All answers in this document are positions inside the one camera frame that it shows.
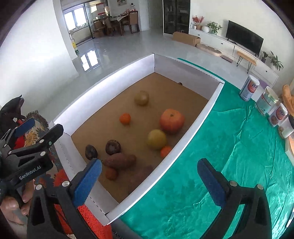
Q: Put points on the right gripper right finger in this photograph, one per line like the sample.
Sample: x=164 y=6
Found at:
x=255 y=220

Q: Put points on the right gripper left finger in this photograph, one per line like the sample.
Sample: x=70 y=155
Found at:
x=43 y=221

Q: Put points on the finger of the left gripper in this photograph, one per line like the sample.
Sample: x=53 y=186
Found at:
x=42 y=144
x=23 y=128

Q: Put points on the small red tomato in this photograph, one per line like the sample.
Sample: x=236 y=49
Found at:
x=111 y=174

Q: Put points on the purple sweet potato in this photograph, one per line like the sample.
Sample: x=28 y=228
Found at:
x=120 y=161

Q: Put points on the small orange mandarin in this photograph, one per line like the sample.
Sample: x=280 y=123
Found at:
x=125 y=119

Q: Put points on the green brown round fruit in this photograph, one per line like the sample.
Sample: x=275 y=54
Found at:
x=141 y=98

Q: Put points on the yellow green pear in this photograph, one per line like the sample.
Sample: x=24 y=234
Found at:
x=156 y=139

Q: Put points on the small orange fruit corner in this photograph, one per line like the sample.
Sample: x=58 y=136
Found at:
x=165 y=151

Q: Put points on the orange persimmon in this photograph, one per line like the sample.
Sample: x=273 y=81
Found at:
x=171 y=121

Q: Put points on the person's left hand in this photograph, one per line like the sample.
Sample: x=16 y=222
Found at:
x=10 y=204

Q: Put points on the green satin tablecloth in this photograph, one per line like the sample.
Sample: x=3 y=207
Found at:
x=240 y=143

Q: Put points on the white cardboard box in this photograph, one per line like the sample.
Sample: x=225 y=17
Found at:
x=93 y=118

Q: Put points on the clear jar black lid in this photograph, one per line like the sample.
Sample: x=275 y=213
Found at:
x=286 y=128

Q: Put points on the right food can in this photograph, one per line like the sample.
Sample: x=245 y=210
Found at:
x=278 y=115

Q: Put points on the clear glass jar blue label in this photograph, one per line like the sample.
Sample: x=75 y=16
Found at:
x=266 y=101

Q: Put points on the dining table with chairs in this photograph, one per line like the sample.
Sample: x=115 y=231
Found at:
x=108 y=25

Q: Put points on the tan cushion pile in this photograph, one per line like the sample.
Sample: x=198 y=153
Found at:
x=288 y=99

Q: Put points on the left milk powder can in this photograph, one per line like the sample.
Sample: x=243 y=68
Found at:
x=249 y=88

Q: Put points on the green potted plant right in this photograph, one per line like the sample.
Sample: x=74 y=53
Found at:
x=275 y=62

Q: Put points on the green potted plant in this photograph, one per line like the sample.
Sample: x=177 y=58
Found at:
x=275 y=62
x=214 y=27

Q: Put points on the wooden bench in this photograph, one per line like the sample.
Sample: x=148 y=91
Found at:
x=251 y=62

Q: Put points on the cardboard box on floor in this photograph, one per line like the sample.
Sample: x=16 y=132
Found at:
x=186 y=38

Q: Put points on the white tv cabinet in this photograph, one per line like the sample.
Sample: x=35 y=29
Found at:
x=229 y=49

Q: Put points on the dark display cabinet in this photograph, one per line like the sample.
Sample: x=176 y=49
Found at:
x=176 y=15

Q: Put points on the black television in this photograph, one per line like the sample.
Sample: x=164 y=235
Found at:
x=244 y=37

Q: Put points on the red flower vase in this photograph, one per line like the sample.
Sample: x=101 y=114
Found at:
x=197 y=21

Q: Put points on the green potted plant left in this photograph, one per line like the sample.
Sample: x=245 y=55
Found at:
x=214 y=27

